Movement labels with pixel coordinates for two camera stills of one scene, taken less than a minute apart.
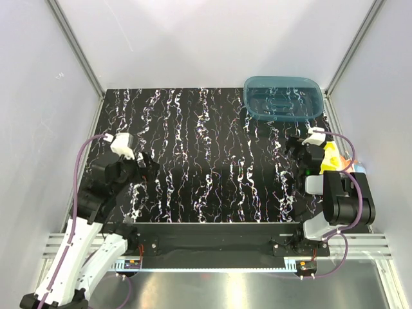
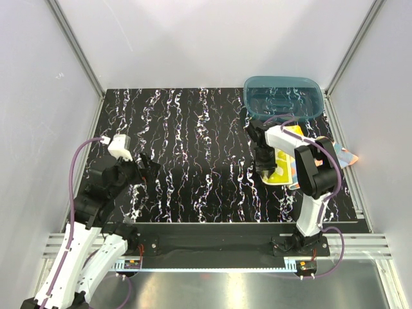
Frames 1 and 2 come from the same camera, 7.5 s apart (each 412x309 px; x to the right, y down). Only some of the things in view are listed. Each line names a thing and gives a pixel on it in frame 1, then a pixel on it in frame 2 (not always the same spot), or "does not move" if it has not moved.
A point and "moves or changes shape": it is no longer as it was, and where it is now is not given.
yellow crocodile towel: x=331 y=161 moves or changes shape
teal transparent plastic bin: x=282 y=98 does not move
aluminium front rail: x=360 y=246 does not move
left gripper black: x=143 y=173 does not move
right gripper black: x=295 y=142 to x=270 y=166
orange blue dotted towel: x=356 y=167 to x=344 y=158
